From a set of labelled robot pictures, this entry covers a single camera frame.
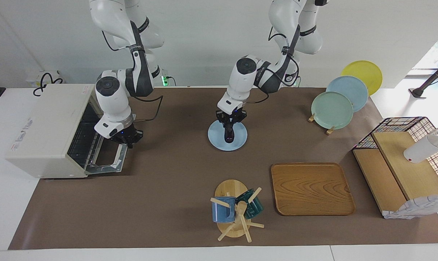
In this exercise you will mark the white marbled cloth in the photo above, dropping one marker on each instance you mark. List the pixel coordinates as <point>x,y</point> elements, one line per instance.
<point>418,206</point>

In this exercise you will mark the wooden mug tree stand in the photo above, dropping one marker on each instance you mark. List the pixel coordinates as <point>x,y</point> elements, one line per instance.
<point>230,188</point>

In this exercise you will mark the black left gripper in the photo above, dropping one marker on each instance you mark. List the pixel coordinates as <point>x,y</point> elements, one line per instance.
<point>231,116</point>

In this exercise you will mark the light blue smooth plate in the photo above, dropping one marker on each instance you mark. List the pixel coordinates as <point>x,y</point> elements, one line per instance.
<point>353,87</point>

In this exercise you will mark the dark purple eggplant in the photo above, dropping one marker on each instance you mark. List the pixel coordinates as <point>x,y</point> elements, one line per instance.
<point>229,133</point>

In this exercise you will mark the wooden plate rack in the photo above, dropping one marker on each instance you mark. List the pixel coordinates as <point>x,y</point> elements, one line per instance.
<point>329,130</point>

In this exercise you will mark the dark green mug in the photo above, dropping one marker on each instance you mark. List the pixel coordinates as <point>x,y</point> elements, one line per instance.
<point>254,206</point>

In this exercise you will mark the beige toaster oven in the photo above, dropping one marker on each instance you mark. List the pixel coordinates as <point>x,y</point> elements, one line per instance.
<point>48,130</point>

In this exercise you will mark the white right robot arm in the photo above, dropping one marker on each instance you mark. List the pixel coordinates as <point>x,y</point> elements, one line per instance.
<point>112,98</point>

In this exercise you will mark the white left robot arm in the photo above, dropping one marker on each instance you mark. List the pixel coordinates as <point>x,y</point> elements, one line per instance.
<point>240,83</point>

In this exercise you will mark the wooden serving tray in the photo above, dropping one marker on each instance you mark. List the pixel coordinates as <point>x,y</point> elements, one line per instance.
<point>311,188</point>

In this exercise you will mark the white bottle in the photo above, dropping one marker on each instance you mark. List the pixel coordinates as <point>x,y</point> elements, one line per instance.
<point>421,150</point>

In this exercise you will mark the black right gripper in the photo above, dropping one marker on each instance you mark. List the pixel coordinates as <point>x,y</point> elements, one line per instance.
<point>126,135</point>

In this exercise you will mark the blue mug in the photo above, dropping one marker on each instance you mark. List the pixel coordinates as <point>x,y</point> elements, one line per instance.
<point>222,212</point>

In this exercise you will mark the brown table mat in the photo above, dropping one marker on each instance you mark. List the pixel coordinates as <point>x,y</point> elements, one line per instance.
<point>175,188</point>

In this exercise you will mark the pale green plate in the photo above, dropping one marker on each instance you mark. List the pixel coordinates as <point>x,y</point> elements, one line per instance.
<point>331,110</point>

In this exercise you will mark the glass oven door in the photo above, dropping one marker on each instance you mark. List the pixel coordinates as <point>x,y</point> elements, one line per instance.
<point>117,159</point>

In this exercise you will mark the yellow plate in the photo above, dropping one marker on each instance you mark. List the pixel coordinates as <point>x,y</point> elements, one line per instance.
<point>367,72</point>

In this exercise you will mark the light blue ribbed plate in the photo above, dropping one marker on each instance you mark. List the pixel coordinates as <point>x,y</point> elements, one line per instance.
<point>215,139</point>

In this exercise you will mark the black stand pole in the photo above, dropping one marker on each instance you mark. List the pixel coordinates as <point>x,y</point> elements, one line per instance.
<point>432,78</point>

